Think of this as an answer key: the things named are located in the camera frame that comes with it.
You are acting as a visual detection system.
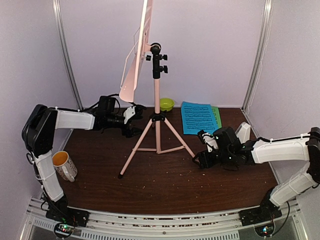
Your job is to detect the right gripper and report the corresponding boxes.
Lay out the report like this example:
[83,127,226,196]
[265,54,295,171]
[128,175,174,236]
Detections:
[192,148,233,169]

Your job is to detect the blue sheet music paper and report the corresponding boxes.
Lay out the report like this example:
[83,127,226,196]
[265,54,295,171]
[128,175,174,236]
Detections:
[181,101,218,135]

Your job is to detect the pink music stand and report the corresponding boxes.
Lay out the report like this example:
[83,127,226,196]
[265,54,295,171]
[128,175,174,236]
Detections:
[118,0,195,179]

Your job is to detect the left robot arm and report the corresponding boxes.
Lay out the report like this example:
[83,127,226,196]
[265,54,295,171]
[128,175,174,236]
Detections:
[21,94,146,222]

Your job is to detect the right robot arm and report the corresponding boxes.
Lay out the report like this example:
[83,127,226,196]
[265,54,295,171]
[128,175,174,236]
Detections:
[192,122,320,221]

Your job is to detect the yellow-green plastic bowl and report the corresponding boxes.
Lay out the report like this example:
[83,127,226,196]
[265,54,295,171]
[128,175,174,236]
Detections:
[159,98,175,112]

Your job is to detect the white metronome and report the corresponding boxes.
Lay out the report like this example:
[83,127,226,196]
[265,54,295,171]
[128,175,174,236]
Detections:
[235,122,251,144]

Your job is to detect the green sheet music paper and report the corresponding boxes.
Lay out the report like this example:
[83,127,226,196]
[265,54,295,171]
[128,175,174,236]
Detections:
[211,106,222,128]

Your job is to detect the patterned mug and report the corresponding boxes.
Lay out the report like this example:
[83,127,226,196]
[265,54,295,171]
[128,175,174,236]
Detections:
[52,151,78,183]

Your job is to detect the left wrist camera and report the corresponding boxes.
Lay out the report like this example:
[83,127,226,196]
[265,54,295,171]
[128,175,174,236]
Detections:
[123,104,147,124]

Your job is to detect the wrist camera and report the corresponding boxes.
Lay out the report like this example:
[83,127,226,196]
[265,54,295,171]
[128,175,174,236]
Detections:
[197,130,218,153]
[123,104,147,124]

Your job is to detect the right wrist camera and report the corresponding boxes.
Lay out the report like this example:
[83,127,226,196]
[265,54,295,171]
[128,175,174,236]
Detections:
[197,130,218,153]

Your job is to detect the aluminium front rail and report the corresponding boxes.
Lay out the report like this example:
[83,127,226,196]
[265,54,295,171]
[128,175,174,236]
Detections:
[19,197,308,240]

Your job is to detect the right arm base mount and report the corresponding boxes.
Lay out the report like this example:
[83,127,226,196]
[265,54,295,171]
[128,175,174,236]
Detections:
[238,206,282,226]

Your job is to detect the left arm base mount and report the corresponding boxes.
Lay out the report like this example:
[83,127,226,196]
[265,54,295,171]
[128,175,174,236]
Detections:
[45,208,90,227]

